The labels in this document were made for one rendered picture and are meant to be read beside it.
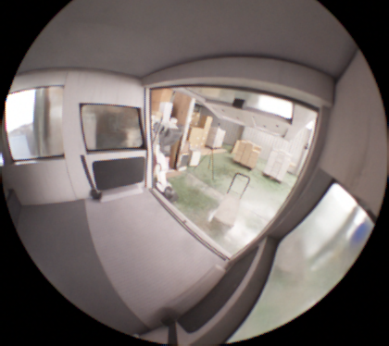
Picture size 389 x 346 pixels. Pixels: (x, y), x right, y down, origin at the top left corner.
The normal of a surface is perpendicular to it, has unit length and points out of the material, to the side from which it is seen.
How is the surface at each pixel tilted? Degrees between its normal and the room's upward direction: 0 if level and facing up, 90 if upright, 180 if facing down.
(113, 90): 95
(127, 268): 0
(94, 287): 0
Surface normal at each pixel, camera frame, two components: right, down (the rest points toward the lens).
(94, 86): 0.69, 0.45
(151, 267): 0.24, -0.93
